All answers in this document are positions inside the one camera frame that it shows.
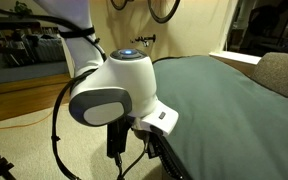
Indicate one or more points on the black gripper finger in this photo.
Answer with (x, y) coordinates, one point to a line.
(150, 150)
(157, 138)

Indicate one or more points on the dark bookshelf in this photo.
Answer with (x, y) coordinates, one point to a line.
(17, 43)

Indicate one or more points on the white window frame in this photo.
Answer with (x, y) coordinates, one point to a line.
(234, 56)

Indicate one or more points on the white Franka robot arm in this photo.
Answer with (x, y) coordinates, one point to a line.
(124, 83)

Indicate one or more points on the large green zip bag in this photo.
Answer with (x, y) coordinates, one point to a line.
(234, 116)

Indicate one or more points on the large bicycle wheel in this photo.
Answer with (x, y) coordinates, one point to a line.
(164, 21)

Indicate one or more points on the small bicycle wheel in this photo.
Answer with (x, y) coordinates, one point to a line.
(119, 8)

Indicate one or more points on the green plant on shelf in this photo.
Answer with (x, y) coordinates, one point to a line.
(22, 7)

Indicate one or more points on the metal wall hook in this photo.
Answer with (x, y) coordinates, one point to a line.
(144, 40)

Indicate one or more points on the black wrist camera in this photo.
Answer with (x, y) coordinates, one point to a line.
(117, 136)

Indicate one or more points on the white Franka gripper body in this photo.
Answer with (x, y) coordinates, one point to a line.
(160, 118)

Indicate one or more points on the grey fabric sofa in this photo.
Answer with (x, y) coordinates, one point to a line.
(280, 73)

